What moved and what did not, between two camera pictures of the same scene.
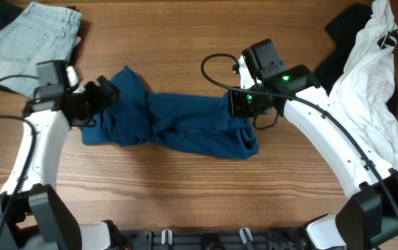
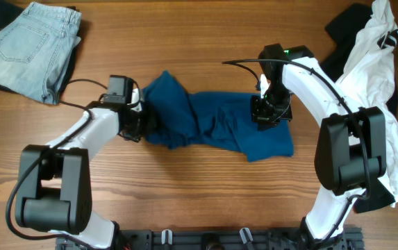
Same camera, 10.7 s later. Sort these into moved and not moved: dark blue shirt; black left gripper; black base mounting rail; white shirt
Moved: black left gripper; dark blue shirt
Not moved: white shirt; black base mounting rail
